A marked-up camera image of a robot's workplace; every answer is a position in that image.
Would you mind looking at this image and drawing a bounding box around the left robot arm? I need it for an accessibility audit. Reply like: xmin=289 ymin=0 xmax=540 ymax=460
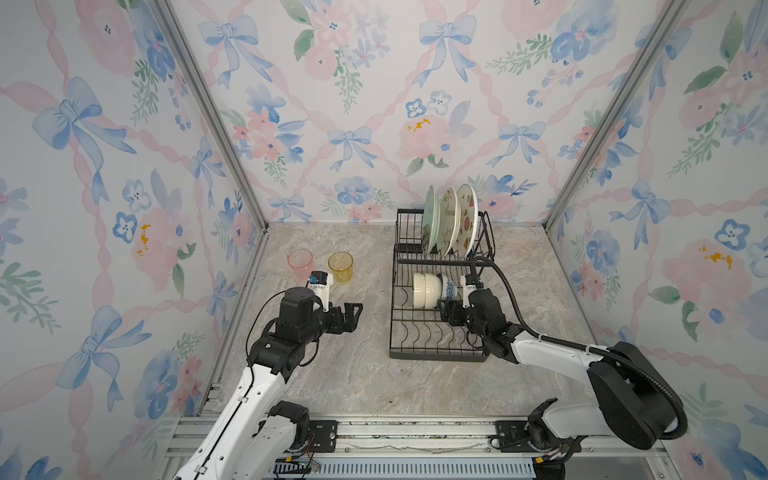
xmin=175 ymin=285 xmax=363 ymax=479

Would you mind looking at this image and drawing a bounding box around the white blue floral bowl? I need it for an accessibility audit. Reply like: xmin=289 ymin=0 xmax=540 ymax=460
xmin=438 ymin=274 xmax=461 ymax=301

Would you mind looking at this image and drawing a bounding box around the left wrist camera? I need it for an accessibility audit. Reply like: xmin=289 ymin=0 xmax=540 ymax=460
xmin=307 ymin=270 xmax=334 ymax=312

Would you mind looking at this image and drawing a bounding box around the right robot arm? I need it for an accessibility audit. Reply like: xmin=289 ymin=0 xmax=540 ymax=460
xmin=438 ymin=289 xmax=688 ymax=452

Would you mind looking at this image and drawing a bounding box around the cream plate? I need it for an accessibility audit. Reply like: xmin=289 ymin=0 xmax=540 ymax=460
xmin=436 ymin=187 xmax=459 ymax=258

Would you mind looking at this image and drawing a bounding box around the yellow glass cup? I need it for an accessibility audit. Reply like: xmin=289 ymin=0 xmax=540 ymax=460
xmin=328 ymin=251 xmax=354 ymax=283

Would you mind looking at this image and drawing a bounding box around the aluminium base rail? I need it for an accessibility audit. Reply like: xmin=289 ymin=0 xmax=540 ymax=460
xmin=150 ymin=416 xmax=654 ymax=479

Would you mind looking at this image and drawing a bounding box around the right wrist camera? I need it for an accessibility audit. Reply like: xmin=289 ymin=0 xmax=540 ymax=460
xmin=460 ymin=273 xmax=483 ymax=308

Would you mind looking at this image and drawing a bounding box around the green plate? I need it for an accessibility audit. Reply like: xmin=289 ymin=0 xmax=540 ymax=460
xmin=421 ymin=186 xmax=441 ymax=255

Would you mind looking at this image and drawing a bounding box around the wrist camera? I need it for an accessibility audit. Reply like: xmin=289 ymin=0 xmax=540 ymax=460
xmin=307 ymin=270 xmax=334 ymax=312
xmin=460 ymin=273 xmax=483 ymax=308

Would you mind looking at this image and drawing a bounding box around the white floral plate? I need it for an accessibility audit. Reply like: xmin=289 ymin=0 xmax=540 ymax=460
xmin=454 ymin=184 xmax=478 ymax=258

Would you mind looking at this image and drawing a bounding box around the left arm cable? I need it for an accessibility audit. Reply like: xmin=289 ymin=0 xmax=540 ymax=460
xmin=244 ymin=289 xmax=319 ymax=368

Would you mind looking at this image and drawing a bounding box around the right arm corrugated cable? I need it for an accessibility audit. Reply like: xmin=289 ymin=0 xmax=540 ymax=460
xmin=469 ymin=256 xmax=689 ymax=441

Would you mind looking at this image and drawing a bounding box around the pink glass cup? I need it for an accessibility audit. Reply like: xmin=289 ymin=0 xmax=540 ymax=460
xmin=287 ymin=248 xmax=315 ymax=285

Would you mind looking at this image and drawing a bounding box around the black wire dish rack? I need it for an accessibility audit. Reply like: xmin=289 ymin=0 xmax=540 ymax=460
xmin=388 ymin=209 xmax=487 ymax=362

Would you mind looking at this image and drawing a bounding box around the cream ribbed bowl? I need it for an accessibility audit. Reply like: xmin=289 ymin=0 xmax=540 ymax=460
xmin=413 ymin=272 xmax=441 ymax=309

